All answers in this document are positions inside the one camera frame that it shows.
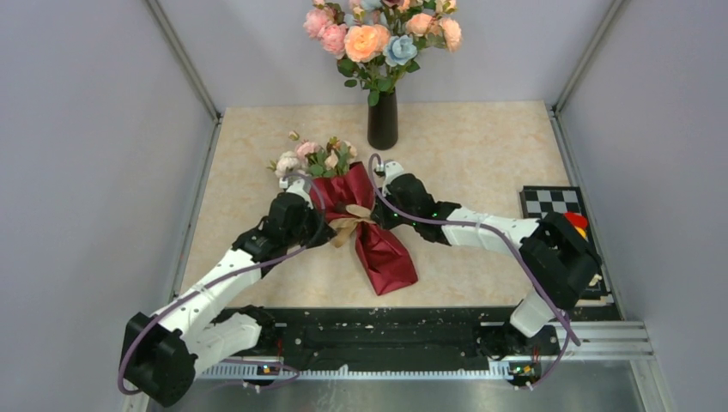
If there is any colourful artificial flower bunch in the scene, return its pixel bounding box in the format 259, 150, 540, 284
303, 0, 463, 106

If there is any white toothed cable duct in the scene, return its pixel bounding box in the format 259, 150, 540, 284
199, 360, 540, 382

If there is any red paper bouquet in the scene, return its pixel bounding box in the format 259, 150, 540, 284
270, 130, 418, 295

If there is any beige satin ribbon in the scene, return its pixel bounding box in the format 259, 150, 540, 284
329, 204, 375, 248

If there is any black cylindrical vase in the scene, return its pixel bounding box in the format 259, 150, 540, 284
367, 90, 398, 150

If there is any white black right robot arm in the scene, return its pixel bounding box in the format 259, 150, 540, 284
376, 170, 602, 354

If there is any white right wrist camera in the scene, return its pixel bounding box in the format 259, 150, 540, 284
378, 161, 406, 185

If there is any black white checkerboard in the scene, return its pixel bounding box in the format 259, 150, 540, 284
519, 185, 597, 265

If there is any red yellow toy block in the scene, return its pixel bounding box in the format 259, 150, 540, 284
563, 212, 588, 240

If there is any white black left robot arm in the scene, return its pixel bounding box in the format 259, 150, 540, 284
117, 187, 333, 407

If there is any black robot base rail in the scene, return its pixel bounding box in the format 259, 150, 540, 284
213, 306, 560, 372

